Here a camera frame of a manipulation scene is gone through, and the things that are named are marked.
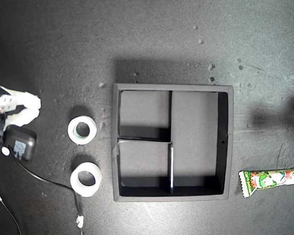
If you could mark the white tape roll green core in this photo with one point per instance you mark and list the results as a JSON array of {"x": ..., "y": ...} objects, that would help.
[{"x": 72, "y": 129}]

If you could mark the green printed snack bar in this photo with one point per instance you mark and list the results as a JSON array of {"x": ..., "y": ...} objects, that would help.
[{"x": 264, "y": 180}]

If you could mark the black compartment tray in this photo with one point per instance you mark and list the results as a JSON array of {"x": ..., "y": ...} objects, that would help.
[{"x": 193, "y": 122}]

